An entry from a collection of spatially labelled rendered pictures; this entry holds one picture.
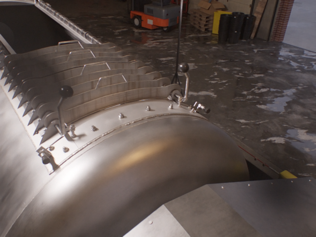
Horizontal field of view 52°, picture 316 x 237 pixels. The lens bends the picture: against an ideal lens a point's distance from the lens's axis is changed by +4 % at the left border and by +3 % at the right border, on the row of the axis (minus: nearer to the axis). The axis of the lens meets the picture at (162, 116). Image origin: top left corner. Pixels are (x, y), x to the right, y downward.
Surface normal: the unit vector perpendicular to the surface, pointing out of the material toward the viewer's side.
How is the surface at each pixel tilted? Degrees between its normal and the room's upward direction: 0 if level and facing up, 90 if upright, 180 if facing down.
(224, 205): 0
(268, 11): 90
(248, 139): 0
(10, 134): 40
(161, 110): 11
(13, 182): 47
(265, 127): 0
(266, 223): 21
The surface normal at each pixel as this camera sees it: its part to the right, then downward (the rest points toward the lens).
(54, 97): 0.55, 0.44
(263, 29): -0.83, 0.25
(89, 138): -0.22, -0.74
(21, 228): -0.49, -0.25
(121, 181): 0.41, 0.07
